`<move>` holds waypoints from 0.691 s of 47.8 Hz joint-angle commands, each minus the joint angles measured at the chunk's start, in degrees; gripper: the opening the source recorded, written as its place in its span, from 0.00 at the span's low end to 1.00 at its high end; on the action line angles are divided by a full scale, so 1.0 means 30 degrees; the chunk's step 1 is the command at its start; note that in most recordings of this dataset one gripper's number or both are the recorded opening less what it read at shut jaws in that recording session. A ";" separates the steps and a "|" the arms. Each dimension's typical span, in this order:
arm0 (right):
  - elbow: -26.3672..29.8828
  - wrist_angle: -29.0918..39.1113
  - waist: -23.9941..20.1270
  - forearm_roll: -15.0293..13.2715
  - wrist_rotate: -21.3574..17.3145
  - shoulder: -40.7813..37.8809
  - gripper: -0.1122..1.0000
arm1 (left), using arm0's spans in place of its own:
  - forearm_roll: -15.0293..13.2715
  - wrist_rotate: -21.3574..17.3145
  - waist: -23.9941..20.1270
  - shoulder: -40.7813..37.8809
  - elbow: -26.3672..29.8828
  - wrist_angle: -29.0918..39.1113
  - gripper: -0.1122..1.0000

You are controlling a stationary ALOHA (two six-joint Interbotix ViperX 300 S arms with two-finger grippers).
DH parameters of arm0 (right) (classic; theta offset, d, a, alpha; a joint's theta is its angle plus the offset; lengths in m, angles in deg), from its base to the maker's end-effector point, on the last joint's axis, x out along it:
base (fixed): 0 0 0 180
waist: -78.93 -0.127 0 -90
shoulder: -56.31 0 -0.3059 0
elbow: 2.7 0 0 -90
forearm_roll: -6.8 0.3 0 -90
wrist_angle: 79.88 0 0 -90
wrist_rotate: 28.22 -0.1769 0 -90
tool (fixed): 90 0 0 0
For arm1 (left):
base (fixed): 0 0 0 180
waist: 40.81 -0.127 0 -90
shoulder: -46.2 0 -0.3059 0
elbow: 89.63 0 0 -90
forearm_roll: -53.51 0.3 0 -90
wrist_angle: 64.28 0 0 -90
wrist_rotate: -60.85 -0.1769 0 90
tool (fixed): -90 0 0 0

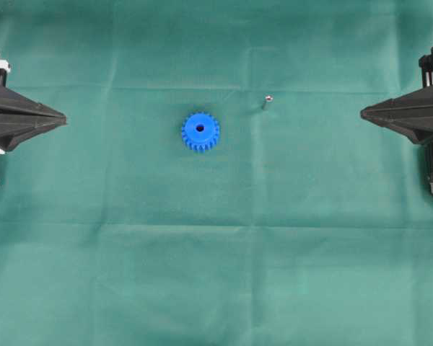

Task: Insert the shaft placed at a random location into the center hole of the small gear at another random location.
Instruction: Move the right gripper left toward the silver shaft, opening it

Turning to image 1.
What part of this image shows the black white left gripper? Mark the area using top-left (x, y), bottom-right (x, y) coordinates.
top-left (0, 59), bottom-right (66, 155)

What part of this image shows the green table cloth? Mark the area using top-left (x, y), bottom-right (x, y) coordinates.
top-left (0, 1), bottom-right (433, 345)

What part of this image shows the blue plastic gear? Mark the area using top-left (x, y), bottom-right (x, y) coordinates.
top-left (181, 112), bottom-right (220, 153)

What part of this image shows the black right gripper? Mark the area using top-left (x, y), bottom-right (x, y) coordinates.
top-left (360, 48), bottom-right (433, 195)

